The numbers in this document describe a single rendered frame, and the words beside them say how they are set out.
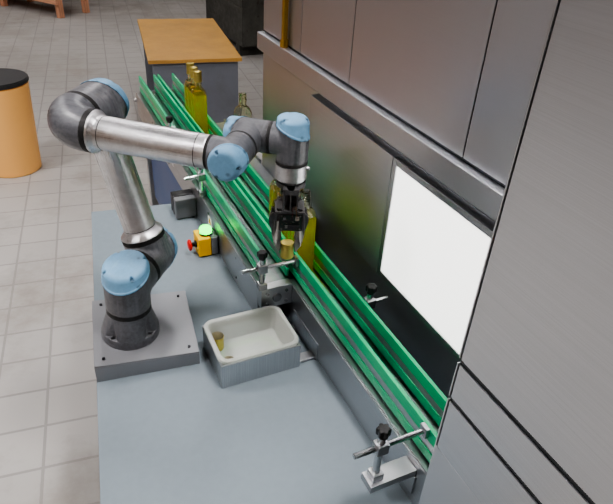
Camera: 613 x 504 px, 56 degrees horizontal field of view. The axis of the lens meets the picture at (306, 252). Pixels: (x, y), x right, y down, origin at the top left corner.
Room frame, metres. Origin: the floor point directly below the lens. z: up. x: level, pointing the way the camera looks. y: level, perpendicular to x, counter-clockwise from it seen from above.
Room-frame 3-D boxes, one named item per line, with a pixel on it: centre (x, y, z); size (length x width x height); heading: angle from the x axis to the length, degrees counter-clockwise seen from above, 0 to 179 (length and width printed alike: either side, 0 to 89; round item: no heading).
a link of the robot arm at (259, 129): (1.23, 0.15, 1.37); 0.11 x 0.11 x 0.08; 79
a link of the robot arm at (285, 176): (1.23, 0.04, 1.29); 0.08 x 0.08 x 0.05
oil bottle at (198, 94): (2.39, 0.50, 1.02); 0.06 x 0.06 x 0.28; 27
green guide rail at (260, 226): (2.15, 0.44, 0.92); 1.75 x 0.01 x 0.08; 27
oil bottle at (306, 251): (1.42, 0.01, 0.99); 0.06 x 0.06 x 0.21; 26
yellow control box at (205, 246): (1.66, 0.35, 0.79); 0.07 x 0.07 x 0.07; 27
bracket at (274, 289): (1.32, 0.08, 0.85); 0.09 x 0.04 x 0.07; 117
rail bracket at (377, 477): (0.74, -0.19, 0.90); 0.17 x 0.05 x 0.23; 117
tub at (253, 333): (1.16, 0.13, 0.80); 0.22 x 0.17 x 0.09; 117
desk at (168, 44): (4.81, 1.09, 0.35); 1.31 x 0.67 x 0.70; 19
